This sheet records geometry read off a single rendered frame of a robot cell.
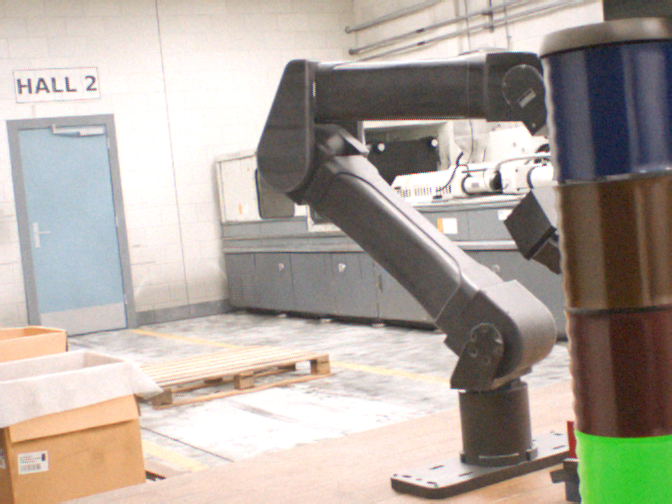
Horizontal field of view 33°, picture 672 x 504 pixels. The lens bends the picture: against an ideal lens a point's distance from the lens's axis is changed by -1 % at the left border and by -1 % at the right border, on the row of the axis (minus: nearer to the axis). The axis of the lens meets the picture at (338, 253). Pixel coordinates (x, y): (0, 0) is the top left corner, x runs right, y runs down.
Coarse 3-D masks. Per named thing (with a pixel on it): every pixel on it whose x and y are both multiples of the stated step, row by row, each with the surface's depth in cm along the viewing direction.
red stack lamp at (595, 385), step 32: (576, 320) 31; (608, 320) 30; (640, 320) 30; (576, 352) 31; (608, 352) 30; (640, 352) 30; (576, 384) 31; (608, 384) 30; (640, 384) 30; (576, 416) 32; (608, 416) 30; (640, 416) 30
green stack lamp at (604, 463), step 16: (576, 432) 32; (576, 448) 32; (592, 448) 31; (608, 448) 30; (624, 448) 30; (640, 448) 30; (656, 448) 30; (592, 464) 31; (608, 464) 31; (624, 464) 30; (640, 464) 30; (656, 464) 30; (592, 480) 31; (608, 480) 31; (624, 480) 30; (640, 480) 30; (656, 480) 30; (592, 496) 31; (608, 496) 31; (624, 496) 30; (640, 496) 30; (656, 496) 30
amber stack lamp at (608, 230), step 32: (576, 192) 30; (608, 192) 30; (640, 192) 30; (576, 224) 30; (608, 224) 30; (640, 224) 30; (576, 256) 31; (608, 256) 30; (640, 256) 30; (576, 288) 31; (608, 288) 30; (640, 288) 30
